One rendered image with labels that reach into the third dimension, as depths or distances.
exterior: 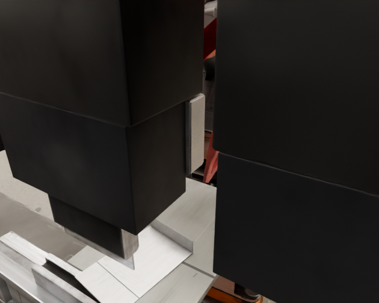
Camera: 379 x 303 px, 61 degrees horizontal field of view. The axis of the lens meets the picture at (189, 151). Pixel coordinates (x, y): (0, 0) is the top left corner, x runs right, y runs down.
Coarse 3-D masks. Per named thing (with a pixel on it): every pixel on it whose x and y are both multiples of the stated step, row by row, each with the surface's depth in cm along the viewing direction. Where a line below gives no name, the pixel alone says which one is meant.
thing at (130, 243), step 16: (64, 208) 32; (64, 224) 33; (80, 224) 31; (96, 224) 30; (80, 240) 34; (96, 240) 31; (112, 240) 29; (128, 240) 29; (112, 256) 32; (128, 256) 30
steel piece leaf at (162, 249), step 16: (160, 224) 47; (144, 240) 46; (160, 240) 46; (176, 240) 45; (192, 240) 43; (144, 256) 43; (160, 256) 43; (176, 256) 43; (112, 272) 41; (128, 272) 41; (144, 272) 41; (160, 272) 41; (128, 288) 39; (144, 288) 39
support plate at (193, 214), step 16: (192, 192) 57; (208, 192) 57; (176, 208) 53; (192, 208) 53; (208, 208) 53; (176, 224) 49; (192, 224) 49; (208, 224) 49; (208, 240) 46; (80, 256) 43; (96, 256) 43; (192, 256) 43; (208, 256) 43; (176, 272) 41; (192, 272) 41; (208, 272) 41; (160, 288) 39; (176, 288) 39; (192, 288) 39; (208, 288) 39
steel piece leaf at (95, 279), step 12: (96, 264) 42; (84, 276) 40; (96, 276) 40; (108, 276) 40; (96, 288) 39; (108, 288) 39; (120, 288) 39; (108, 300) 37; (120, 300) 37; (132, 300) 37
